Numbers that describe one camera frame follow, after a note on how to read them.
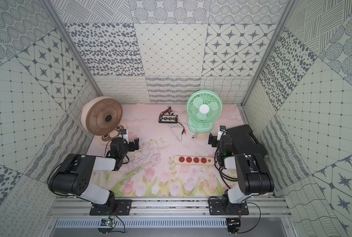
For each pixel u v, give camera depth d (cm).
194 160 88
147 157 91
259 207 69
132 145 86
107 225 70
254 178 45
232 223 72
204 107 88
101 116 80
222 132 80
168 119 110
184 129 105
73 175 45
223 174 84
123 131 83
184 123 108
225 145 71
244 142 93
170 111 113
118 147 73
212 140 86
